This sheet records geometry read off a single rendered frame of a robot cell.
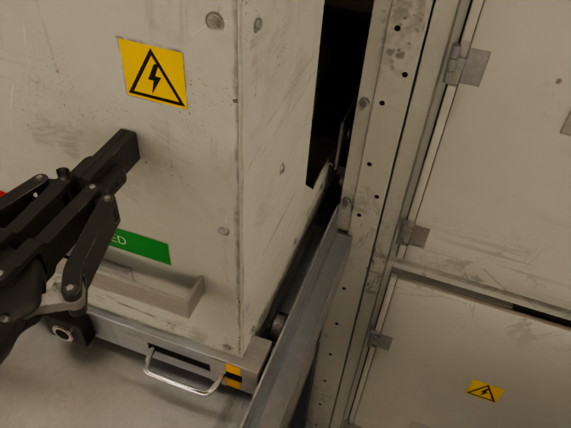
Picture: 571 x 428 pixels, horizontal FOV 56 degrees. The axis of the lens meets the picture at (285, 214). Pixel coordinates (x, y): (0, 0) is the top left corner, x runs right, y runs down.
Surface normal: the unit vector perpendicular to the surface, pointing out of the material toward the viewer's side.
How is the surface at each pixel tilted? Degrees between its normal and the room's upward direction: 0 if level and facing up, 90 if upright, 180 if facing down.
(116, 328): 90
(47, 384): 0
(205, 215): 90
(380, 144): 90
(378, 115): 90
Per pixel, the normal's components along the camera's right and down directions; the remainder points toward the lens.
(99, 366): 0.05, -0.71
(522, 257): -0.34, 0.65
